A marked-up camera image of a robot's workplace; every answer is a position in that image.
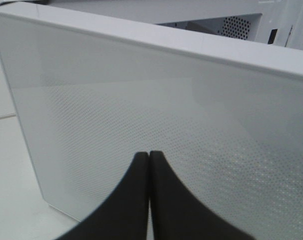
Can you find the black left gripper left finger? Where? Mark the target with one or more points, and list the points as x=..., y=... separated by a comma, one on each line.
x=124, y=213

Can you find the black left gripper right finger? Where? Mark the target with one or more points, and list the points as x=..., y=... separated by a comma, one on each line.
x=177, y=214

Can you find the white microwave door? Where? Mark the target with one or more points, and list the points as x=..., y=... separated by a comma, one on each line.
x=90, y=91

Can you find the white microwave oven body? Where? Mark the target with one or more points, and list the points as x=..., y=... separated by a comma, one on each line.
x=273, y=22

